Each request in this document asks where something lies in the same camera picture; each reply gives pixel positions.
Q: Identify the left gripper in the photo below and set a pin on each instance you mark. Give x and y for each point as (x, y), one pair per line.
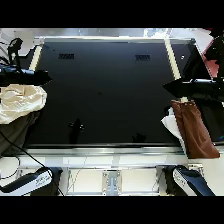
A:
(20, 77)

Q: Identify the red garment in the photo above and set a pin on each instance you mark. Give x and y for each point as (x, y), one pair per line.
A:
(213, 68)

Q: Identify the cream garment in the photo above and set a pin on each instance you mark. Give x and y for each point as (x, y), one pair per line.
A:
(20, 101)

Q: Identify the white garment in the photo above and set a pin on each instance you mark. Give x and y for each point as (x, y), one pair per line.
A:
(171, 125)

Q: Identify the black garment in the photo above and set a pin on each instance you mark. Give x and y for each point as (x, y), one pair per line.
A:
(213, 123)

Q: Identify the grey garment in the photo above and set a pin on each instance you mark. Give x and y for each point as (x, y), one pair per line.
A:
(15, 133)

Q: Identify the brown garment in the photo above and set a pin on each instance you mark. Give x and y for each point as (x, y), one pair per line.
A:
(196, 133)

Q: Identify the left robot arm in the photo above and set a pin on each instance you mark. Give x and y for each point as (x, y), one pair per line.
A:
(25, 181)

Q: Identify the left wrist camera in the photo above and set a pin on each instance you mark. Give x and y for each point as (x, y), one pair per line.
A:
(15, 50)

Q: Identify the silver frame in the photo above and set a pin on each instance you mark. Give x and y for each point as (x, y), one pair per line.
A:
(111, 180)

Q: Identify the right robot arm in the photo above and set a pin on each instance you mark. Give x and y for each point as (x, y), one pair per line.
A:
(191, 180)

